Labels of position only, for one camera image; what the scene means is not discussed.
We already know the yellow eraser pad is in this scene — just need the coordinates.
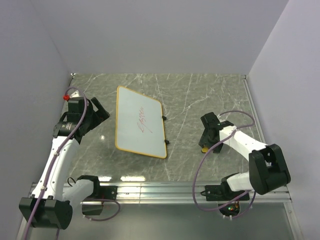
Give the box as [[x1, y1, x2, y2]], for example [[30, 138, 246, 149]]
[[201, 147, 209, 153]]

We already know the yellow-framed whiteboard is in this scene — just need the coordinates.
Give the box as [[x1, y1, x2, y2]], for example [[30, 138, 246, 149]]
[[115, 86, 167, 159]]

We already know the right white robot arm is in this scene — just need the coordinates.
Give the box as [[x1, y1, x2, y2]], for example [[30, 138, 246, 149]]
[[199, 120, 291, 200]]

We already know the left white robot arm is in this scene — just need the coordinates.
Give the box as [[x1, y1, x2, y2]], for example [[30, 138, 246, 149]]
[[19, 96, 110, 230]]

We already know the right controller board with leds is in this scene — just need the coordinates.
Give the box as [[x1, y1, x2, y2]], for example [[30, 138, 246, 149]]
[[219, 202, 241, 218]]

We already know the left black controller box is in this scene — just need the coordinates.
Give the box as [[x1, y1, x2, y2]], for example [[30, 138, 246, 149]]
[[81, 203, 104, 216]]

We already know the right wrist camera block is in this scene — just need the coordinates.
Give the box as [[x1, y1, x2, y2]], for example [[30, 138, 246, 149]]
[[200, 112, 220, 128]]

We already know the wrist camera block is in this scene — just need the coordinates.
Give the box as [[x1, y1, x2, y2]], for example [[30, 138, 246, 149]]
[[67, 97, 85, 116], [200, 112, 220, 128]]

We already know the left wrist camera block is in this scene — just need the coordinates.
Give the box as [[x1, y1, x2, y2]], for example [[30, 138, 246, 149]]
[[67, 97, 85, 116]]

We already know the red cable connector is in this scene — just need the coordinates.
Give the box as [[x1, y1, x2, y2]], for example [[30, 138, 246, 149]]
[[62, 94, 70, 101]]

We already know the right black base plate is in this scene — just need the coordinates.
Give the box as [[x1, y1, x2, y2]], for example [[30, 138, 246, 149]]
[[200, 184, 245, 202]]

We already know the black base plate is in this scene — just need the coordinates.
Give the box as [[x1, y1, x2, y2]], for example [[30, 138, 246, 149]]
[[200, 184, 245, 202], [94, 185, 118, 201]]

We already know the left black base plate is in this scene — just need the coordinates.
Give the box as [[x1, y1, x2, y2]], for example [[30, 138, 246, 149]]
[[94, 185, 118, 201]]

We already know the aluminium mounting rail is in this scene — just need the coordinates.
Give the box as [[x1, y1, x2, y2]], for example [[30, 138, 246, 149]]
[[27, 181, 293, 206]]

